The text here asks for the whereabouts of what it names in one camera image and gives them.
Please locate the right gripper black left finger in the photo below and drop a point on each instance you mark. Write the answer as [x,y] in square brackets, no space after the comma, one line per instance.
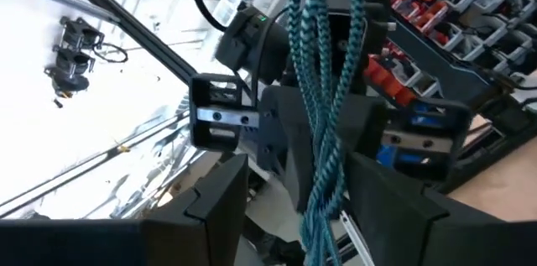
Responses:
[201,232]

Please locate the black ceiling fixture cluster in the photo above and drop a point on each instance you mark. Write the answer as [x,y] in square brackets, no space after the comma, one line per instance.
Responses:
[75,60]

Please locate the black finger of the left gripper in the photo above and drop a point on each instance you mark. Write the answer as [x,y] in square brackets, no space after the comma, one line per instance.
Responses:
[363,127]
[281,140]

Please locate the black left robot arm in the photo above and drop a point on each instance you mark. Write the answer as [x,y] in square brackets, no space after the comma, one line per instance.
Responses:
[251,43]

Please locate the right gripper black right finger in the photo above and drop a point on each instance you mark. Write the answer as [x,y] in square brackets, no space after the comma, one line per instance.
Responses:
[411,232]

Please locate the parts shelf red white bins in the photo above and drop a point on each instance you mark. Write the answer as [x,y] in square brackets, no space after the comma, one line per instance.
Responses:
[461,1]

